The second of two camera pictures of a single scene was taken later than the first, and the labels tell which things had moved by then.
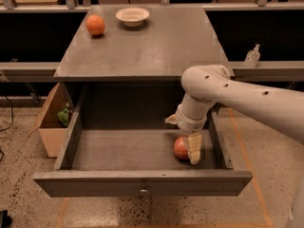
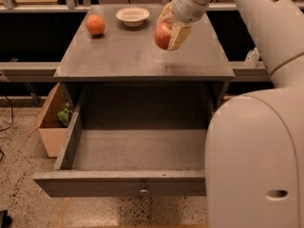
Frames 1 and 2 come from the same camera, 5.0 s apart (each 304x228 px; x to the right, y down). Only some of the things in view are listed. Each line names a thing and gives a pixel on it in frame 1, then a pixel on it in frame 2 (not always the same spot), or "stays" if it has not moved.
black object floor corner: x=5 y=219 stays
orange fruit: x=95 y=25 stays
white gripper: x=189 y=123 to x=189 y=9
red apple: x=180 y=147 to x=162 y=34
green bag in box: x=64 y=116 stays
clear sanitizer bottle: x=253 y=57 stays
